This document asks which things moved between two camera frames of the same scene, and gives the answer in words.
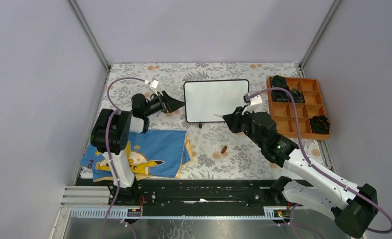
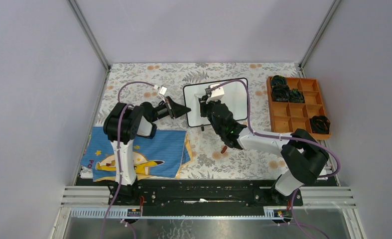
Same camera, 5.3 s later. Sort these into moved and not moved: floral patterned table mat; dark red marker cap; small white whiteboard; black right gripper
Moved: black right gripper
Not moved: dark red marker cap; floral patterned table mat; small white whiteboard
